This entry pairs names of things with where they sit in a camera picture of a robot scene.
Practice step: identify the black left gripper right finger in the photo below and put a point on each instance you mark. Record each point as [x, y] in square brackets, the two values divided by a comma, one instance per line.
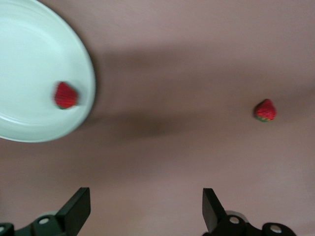
[212, 214]

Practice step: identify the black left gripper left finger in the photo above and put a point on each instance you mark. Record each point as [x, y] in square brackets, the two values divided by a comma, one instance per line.
[73, 211]

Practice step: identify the brown table cover sheet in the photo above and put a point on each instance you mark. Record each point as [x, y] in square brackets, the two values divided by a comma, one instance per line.
[172, 86]

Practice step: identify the pale green round plate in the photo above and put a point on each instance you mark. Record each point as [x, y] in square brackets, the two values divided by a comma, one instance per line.
[32, 73]

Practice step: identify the red strawberry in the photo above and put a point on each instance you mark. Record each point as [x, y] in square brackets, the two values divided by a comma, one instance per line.
[65, 96]
[265, 111]

